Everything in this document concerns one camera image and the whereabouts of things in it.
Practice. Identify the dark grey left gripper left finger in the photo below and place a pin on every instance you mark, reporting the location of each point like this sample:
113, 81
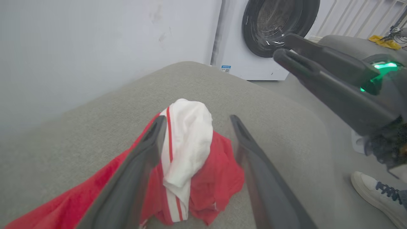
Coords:
127, 184

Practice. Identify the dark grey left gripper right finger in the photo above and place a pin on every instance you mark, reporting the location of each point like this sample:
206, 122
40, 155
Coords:
267, 190

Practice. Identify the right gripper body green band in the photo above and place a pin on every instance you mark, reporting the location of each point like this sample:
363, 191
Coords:
396, 86

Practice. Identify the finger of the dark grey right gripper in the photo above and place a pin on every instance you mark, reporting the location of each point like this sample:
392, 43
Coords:
337, 65
343, 98

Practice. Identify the red and white garment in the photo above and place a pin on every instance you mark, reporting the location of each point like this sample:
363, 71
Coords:
187, 140

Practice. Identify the yellow cloth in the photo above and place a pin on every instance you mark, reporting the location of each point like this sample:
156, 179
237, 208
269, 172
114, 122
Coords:
386, 43

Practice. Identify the white slatted railing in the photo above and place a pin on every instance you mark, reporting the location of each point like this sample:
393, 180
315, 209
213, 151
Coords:
353, 16

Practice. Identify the dark round washing machine door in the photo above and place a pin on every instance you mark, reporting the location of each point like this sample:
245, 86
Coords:
251, 35

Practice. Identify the white sneaker dark laces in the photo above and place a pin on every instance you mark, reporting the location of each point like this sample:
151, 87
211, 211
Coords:
375, 194

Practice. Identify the white washing machine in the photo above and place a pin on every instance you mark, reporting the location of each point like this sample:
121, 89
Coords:
235, 54

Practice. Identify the blue energy label sticker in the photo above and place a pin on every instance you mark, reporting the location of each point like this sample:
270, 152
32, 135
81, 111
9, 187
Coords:
226, 68

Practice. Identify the blue grey trouser leg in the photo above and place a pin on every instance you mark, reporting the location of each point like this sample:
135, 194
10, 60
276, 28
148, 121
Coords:
403, 198

